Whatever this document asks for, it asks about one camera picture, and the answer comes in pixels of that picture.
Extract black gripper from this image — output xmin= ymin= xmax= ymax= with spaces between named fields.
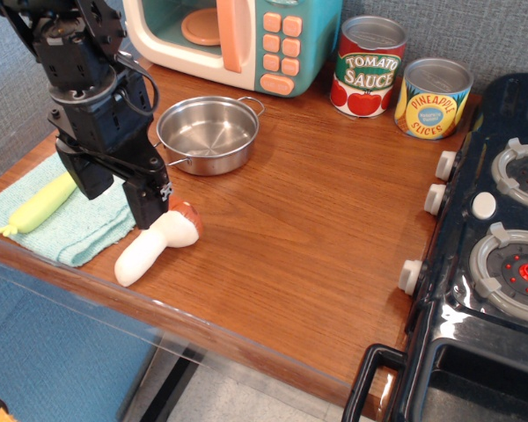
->
xmin=48 ymin=69 xmax=172 ymax=229

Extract stainless steel pot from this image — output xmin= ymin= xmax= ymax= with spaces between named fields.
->
xmin=157 ymin=96 xmax=266 ymax=177

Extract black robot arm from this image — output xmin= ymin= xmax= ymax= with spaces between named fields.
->
xmin=0 ymin=1 xmax=172 ymax=229

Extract plush white mushroom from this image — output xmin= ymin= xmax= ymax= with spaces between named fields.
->
xmin=114 ymin=195 xmax=203 ymax=287

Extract white stove knob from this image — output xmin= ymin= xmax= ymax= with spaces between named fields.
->
xmin=398 ymin=259 xmax=423 ymax=295
xmin=424 ymin=184 xmax=446 ymax=216
xmin=435 ymin=150 xmax=457 ymax=181

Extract black toy stove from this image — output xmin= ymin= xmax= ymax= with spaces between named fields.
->
xmin=343 ymin=73 xmax=528 ymax=421

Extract light blue cloth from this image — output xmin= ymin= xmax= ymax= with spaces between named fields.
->
xmin=0 ymin=154 xmax=136 ymax=267

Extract toy microwave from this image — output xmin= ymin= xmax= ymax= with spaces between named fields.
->
xmin=123 ymin=0 xmax=342 ymax=98

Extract tomato sauce can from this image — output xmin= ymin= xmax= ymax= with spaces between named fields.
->
xmin=330 ymin=15 xmax=407 ymax=118

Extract pineapple slices can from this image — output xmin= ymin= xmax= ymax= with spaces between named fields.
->
xmin=394 ymin=57 xmax=473 ymax=140

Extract yellow handled spoon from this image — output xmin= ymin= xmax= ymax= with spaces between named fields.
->
xmin=0 ymin=171 xmax=77 ymax=237

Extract black cable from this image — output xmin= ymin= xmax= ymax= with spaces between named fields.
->
xmin=113 ymin=51 xmax=161 ymax=118

